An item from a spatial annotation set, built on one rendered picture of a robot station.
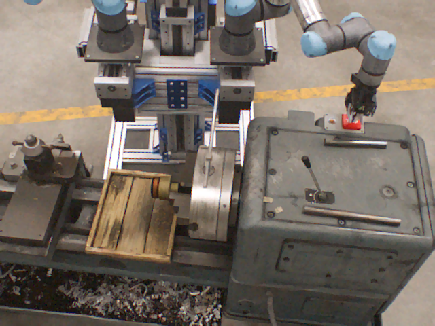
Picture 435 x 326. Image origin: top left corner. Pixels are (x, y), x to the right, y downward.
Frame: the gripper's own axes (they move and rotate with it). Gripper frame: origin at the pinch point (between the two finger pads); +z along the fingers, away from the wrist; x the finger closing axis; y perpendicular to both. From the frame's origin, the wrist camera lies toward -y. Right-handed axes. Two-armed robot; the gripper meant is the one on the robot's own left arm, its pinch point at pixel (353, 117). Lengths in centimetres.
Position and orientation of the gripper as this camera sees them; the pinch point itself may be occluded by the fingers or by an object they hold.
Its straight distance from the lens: 177.9
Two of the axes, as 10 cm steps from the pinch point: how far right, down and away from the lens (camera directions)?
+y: -1.1, 7.9, -6.1
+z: -0.4, 6.1, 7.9
